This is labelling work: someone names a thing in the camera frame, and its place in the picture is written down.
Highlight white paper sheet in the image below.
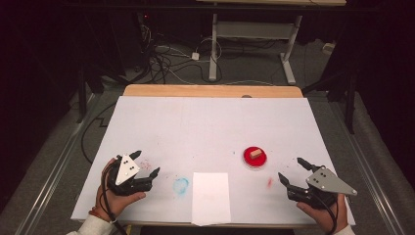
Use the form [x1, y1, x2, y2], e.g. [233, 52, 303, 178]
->
[191, 171, 232, 227]

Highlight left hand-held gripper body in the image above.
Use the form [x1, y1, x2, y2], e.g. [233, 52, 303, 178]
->
[107, 154, 154, 197]

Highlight white metal frame desk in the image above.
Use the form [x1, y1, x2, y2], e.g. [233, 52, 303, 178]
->
[195, 0, 347, 86]

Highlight small white box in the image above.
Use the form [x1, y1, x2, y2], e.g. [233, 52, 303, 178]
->
[322, 42, 337, 56]

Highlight red bracelet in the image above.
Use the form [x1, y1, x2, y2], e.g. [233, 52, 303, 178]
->
[88, 207, 112, 223]

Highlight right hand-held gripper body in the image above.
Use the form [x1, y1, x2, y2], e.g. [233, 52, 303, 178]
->
[286, 164, 358, 211]

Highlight round red ink pad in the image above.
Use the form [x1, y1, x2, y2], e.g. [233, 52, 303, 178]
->
[242, 146, 268, 168]

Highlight black stand leg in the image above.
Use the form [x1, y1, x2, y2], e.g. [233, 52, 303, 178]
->
[75, 63, 90, 124]

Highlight tangle of floor cables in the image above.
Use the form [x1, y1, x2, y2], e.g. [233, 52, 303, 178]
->
[135, 23, 224, 85]

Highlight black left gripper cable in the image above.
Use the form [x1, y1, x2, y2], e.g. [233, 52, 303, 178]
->
[101, 162, 129, 235]

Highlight black floor cable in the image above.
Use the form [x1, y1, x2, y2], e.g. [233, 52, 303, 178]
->
[80, 101, 119, 165]

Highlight large white board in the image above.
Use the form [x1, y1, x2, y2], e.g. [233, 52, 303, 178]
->
[70, 95, 357, 227]

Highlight white floor cable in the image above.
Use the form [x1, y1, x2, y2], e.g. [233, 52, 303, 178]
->
[224, 79, 276, 87]

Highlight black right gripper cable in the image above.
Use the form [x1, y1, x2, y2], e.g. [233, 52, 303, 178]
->
[312, 192, 339, 235]

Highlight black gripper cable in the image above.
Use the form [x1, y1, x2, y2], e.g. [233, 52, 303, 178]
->
[312, 192, 339, 235]
[101, 162, 129, 235]

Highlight metal floor rail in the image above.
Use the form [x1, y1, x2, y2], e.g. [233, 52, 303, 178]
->
[328, 101, 407, 235]
[18, 93, 103, 235]

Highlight person's right hand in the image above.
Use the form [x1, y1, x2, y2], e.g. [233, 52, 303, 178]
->
[296, 193, 349, 235]

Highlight person's left hand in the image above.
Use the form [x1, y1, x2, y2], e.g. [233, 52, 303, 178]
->
[95, 156, 147, 222]

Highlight wooden table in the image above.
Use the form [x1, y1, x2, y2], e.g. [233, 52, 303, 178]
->
[112, 83, 316, 229]

